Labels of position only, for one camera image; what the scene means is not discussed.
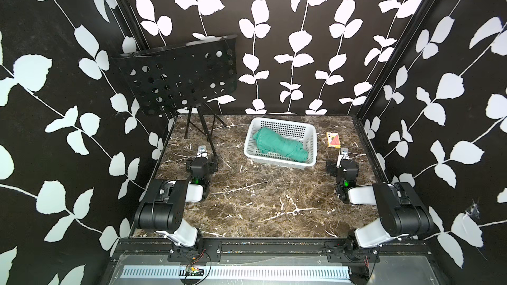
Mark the small orange card box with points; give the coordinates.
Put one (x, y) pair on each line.
(333, 140)

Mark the black front mounting rail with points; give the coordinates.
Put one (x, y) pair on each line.
(334, 250)

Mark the green long pants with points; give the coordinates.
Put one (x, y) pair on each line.
(268, 141)

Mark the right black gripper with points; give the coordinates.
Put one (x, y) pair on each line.
(333, 164)

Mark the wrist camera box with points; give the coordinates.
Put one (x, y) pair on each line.
(202, 152)
(343, 155)

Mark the white slotted cable duct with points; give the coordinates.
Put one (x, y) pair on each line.
(251, 273)

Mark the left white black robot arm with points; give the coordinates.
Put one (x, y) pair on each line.
(162, 208)

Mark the white plastic mesh basket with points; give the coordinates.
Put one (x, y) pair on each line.
(301, 132)

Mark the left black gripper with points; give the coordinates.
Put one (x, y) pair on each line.
(211, 165)

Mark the small green circuit board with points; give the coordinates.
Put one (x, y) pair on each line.
(194, 271)

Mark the black perforated music stand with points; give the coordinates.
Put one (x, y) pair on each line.
(167, 79)

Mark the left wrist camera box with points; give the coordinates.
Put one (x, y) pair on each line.
(202, 152)

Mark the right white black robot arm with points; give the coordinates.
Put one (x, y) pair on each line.
(401, 213)

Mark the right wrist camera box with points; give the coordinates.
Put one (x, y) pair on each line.
(343, 155)

